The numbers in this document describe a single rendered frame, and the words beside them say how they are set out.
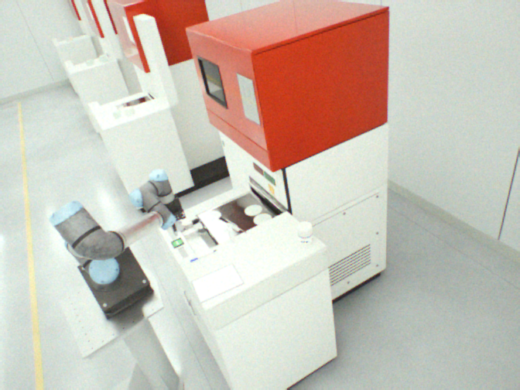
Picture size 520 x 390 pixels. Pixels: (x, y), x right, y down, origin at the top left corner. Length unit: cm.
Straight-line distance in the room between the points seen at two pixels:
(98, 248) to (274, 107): 95
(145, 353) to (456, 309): 193
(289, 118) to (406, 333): 158
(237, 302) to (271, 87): 95
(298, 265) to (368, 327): 105
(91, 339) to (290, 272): 96
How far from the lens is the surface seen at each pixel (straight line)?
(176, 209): 193
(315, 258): 190
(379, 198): 256
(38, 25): 968
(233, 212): 231
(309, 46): 188
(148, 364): 247
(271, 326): 203
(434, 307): 294
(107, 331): 208
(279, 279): 185
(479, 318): 295
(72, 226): 148
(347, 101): 209
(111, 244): 149
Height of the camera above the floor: 226
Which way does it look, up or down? 34 degrees down
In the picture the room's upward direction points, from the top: 12 degrees counter-clockwise
